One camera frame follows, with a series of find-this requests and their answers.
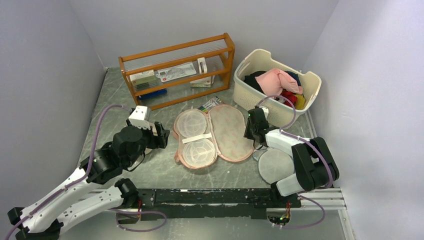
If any white box on shelf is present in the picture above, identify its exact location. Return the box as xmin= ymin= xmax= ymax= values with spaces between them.
xmin=190 ymin=76 xmax=215 ymax=88

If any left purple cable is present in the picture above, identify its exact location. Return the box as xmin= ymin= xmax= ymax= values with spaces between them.
xmin=4 ymin=103 xmax=168 ymax=240

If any orange wooden shelf rack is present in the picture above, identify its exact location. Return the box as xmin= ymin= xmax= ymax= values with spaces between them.
xmin=118 ymin=32 xmax=236 ymax=110

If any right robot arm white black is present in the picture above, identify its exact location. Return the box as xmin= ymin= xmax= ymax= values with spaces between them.
xmin=244 ymin=107 xmax=340 ymax=207

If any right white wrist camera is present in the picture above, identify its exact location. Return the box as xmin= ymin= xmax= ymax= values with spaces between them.
xmin=259 ymin=105 xmax=269 ymax=120

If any black garment in basket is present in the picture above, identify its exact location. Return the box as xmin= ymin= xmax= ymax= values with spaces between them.
xmin=244 ymin=70 xmax=266 ymax=94

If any pack of coloured markers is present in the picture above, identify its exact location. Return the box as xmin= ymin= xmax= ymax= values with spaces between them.
xmin=197 ymin=96 xmax=224 ymax=113

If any pink floral mesh laundry bag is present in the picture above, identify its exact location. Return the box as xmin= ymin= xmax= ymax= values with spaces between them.
xmin=172 ymin=104 xmax=254 ymax=170

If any white upright item on shelf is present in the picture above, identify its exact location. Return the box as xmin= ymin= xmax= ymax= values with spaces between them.
xmin=197 ymin=57 xmax=208 ymax=75

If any cream plastic laundry basket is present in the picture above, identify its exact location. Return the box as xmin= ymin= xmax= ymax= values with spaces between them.
xmin=233 ymin=48 xmax=322 ymax=129

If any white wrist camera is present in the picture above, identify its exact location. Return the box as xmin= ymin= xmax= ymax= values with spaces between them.
xmin=126 ymin=105 xmax=152 ymax=130
xmin=259 ymin=105 xmax=269 ymax=120

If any dark blue garment in basket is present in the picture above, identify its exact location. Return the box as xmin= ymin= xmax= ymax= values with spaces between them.
xmin=286 ymin=71 xmax=302 ymax=87

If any white paper sheet on shelf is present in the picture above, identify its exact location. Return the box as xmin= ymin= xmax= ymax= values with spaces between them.
xmin=155 ymin=62 xmax=197 ymax=83

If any beige round mesh laundry bag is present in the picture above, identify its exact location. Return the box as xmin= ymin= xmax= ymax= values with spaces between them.
xmin=131 ymin=148 xmax=153 ymax=168

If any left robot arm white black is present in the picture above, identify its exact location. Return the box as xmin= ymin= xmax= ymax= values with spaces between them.
xmin=6 ymin=121 xmax=170 ymax=240

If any blue item on lower shelf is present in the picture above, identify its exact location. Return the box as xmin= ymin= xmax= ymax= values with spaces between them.
xmin=137 ymin=88 xmax=168 ymax=100

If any white red box left shelf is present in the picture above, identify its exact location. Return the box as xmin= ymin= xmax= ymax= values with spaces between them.
xmin=129 ymin=70 xmax=159 ymax=92

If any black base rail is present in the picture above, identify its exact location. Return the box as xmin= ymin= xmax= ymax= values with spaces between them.
xmin=118 ymin=188 xmax=302 ymax=221

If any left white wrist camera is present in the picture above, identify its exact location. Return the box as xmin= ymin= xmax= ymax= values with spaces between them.
xmin=126 ymin=105 xmax=152 ymax=130

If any yellow garment in basket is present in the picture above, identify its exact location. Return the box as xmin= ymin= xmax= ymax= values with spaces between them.
xmin=294 ymin=94 xmax=306 ymax=110

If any red garment in basket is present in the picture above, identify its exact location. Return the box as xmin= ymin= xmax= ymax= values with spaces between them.
xmin=280 ymin=90 xmax=298 ymax=107

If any pink bra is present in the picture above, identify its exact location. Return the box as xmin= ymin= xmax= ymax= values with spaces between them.
xmin=255 ymin=68 xmax=303 ymax=96

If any white round mesh laundry bag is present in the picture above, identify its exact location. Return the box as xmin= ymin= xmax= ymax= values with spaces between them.
xmin=252 ymin=148 xmax=295 ymax=185

